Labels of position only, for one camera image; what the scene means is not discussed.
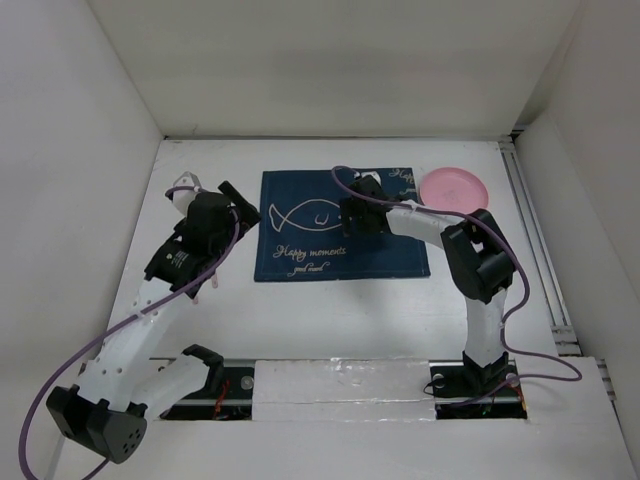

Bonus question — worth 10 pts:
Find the navy blue placemat cloth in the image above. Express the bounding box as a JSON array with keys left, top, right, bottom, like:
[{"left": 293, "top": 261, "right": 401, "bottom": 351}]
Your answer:
[{"left": 254, "top": 170, "right": 430, "bottom": 283}]

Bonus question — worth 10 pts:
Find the pink plastic plate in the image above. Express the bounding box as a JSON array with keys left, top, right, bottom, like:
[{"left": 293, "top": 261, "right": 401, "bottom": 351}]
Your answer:
[{"left": 418, "top": 167, "right": 489, "bottom": 214}]

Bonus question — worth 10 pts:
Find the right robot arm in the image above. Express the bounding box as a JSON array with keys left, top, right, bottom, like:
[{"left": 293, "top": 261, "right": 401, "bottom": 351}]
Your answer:
[{"left": 339, "top": 174, "right": 516, "bottom": 398}]

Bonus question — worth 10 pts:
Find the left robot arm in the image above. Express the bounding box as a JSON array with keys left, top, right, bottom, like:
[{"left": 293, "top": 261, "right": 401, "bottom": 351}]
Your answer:
[{"left": 46, "top": 175, "right": 261, "bottom": 464}]

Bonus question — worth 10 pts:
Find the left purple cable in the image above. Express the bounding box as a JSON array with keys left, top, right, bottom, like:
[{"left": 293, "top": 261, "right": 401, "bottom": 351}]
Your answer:
[{"left": 19, "top": 184, "right": 241, "bottom": 476}]

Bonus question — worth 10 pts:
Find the purple cable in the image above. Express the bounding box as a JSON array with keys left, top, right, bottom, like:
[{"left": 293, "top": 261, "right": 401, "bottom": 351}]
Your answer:
[
  {"left": 19, "top": 184, "right": 241, "bottom": 476},
  {"left": 331, "top": 165, "right": 584, "bottom": 406}
]

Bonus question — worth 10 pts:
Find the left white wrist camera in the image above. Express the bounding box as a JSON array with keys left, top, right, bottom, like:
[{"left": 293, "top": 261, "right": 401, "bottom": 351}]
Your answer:
[{"left": 165, "top": 172, "right": 201, "bottom": 216}]

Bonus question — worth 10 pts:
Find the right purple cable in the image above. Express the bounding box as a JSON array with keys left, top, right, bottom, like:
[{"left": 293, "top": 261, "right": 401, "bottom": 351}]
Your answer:
[{"left": 331, "top": 165, "right": 584, "bottom": 406}]

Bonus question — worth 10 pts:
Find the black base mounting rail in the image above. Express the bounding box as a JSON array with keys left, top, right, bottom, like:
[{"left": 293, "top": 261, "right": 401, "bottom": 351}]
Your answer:
[{"left": 161, "top": 358, "right": 527, "bottom": 423}]

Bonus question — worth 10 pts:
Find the aluminium rail right side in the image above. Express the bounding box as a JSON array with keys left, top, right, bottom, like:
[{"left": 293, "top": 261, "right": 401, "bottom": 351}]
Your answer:
[{"left": 499, "top": 130, "right": 616, "bottom": 401}]

